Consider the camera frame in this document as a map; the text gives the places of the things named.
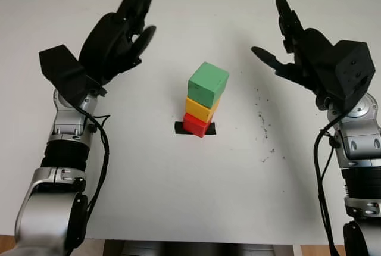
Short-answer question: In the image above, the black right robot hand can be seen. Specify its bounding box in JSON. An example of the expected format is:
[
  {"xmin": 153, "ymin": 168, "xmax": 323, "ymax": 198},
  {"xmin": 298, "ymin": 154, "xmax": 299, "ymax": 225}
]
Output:
[{"xmin": 251, "ymin": 0, "xmax": 343, "ymax": 98}]

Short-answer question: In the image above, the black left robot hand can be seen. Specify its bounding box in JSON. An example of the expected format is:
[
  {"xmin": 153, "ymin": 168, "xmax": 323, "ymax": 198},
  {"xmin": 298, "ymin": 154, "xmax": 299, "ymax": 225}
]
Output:
[{"xmin": 79, "ymin": 0, "xmax": 157, "ymax": 87}]

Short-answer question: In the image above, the green wooden block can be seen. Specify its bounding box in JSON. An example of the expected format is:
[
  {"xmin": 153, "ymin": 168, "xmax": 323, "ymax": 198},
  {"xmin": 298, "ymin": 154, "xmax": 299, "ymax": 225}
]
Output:
[{"xmin": 188, "ymin": 61, "xmax": 230, "ymax": 108}]

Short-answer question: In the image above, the yellow wooden block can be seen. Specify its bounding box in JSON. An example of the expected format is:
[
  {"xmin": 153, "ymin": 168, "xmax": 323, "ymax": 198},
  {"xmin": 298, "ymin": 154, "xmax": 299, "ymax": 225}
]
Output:
[{"xmin": 185, "ymin": 95, "xmax": 221, "ymax": 123}]

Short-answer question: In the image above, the red wooden block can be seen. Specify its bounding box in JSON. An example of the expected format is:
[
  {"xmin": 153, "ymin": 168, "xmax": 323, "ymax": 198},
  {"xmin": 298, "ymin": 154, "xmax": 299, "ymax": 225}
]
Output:
[{"xmin": 183, "ymin": 112, "xmax": 211, "ymax": 139}]

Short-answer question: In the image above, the black tape strip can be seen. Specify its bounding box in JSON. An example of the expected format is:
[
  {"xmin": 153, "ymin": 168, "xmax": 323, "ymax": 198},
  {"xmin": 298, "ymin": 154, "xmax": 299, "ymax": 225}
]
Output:
[{"xmin": 173, "ymin": 121, "xmax": 216, "ymax": 136}]

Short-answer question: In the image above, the dark robot torso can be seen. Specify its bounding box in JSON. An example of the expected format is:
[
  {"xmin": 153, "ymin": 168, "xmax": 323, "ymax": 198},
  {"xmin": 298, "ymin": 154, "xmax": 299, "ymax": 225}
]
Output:
[{"xmin": 102, "ymin": 239, "xmax": 300, "ymax": 256}]

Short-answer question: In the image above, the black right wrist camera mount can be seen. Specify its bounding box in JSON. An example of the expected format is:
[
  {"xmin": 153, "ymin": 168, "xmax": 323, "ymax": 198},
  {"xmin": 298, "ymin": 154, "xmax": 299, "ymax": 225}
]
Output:
[{"xmin": 318, "ymin": 40, "xmax": 376, "ymax": 110}]

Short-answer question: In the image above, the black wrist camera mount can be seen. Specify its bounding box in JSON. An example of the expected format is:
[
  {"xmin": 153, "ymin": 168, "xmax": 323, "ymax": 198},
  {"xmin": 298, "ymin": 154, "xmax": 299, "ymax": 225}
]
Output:
[
  {"xmin": 318, "ymin": 40, "xmax": 376, "ymax": 110},
  {"xmin": 39, "ymin": 44, "xmax": 107, "ymax": 108}
]

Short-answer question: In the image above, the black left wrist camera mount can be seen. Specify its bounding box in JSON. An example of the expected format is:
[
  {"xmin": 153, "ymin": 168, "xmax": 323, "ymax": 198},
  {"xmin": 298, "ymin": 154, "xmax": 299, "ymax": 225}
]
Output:
[{"xmin": 39, "ymin": 44, "xmax": 107, "ymax": 108}]

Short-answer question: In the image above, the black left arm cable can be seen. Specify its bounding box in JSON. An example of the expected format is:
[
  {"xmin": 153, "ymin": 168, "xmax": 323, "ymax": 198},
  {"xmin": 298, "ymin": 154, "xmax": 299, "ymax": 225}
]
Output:
[{"xmin": 65, "ymin": 104, "xmax": 111, "ymax": 254}]

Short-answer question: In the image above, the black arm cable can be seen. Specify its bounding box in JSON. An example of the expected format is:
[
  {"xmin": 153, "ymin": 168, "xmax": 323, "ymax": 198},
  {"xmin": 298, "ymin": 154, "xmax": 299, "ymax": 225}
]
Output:
[
  {"xmin": 314, "ymin": 113, "xmax": 340, "ymax": 256},
  {"xmin": 65, "ymin": 104, "xmax": 111, "ymax": 254}
]

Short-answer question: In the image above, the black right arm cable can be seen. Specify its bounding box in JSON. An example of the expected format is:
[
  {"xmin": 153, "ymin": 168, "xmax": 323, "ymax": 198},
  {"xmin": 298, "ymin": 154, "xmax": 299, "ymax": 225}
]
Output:
[{"xmin": 314, "ymin": 113, "xmax": 340, "ymax": 256}]

